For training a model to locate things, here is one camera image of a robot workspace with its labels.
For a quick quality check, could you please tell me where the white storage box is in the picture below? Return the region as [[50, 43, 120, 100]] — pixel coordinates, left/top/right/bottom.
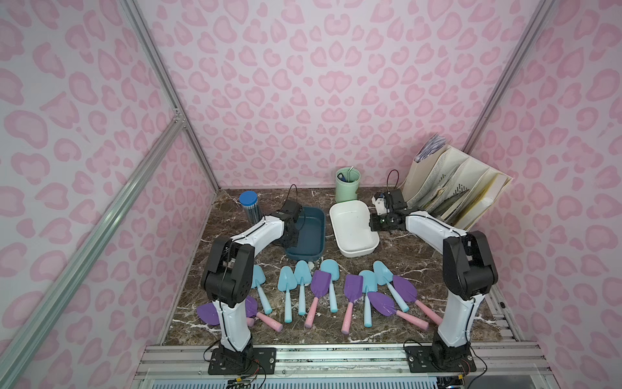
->
[[330, 200, 380, 258]]

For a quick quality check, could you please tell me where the pointed purple shovel right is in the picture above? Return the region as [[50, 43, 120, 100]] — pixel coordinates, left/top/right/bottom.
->
[[367, 292, 429, 331]]

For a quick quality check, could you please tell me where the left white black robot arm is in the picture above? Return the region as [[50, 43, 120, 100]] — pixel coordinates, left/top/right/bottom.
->
[[201, 199, 303, 358]]

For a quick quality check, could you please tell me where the blue shovel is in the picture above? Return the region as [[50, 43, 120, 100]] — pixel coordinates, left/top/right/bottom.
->
[[320, 259, 340, 313], [278, 266, 297, 324], [294, 260, 312, 316], [252, 265, 272, 314]]

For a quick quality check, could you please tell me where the square purple shovel far left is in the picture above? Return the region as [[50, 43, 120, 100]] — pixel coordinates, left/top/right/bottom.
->
[[245, 295, 283, 332]]

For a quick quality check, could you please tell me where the aluminium frame rail front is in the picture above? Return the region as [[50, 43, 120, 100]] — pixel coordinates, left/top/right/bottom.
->
[[131, 342, 560, 388]]

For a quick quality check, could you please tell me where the blue shovel right angled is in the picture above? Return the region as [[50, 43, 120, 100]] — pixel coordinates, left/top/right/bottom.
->
[[374, 261, 409, 312]]

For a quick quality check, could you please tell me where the green pen cup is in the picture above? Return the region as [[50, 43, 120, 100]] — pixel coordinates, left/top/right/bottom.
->
[[335, 166, 361, 203]]

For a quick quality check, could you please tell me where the blue shovel right vertical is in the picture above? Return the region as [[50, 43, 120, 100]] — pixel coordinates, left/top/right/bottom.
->
[[359, 270, 377, 327]]

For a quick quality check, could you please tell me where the round purple shovel pink handle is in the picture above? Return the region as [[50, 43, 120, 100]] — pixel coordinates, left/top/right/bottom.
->
[[196, 303, 257, 327]]

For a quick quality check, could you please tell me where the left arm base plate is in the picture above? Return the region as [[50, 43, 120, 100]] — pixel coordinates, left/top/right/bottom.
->
[[207, 345, 277, 375]]

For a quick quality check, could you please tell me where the blue lid pen tube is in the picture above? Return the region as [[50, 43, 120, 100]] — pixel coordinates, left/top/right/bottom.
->
[[239, 191, 264, 225]]

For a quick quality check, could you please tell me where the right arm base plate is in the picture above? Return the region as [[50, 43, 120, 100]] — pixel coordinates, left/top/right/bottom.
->
[[404, 345, 477, 375]]

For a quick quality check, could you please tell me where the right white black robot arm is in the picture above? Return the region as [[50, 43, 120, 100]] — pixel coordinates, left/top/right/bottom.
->
[[369, 189, 498, 369]]

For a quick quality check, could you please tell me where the dark teal storage box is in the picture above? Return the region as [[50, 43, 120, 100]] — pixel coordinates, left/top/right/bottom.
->
[[285, 207, 326, 262]]

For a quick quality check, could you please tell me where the white file organizer rack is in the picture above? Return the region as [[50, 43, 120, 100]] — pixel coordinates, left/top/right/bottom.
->
[[399, 134, 512, 230]]

